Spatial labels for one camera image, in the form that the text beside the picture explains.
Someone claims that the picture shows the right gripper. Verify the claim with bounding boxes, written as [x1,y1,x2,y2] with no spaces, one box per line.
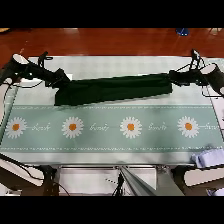
[168,69,188,87]

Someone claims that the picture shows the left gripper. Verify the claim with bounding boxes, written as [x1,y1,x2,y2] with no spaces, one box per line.
[49,68,72,90]

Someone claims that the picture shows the dark green garment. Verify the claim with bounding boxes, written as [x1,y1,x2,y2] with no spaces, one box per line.
[54,73,174,107]

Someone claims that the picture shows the pale blue garment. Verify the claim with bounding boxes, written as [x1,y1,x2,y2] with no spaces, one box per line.
[191,147,224,170]

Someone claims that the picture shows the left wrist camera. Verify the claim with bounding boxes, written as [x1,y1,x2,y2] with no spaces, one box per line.
[37,51,54,68]

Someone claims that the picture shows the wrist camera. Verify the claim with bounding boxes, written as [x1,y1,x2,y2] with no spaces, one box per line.
[189,48,205,68]
[37,51,54,68]

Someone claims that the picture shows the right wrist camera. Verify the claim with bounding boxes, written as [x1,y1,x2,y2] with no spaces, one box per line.
[189,48,205,68]

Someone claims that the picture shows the silver frame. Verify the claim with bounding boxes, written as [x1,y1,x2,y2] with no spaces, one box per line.
[0,83,224,197]

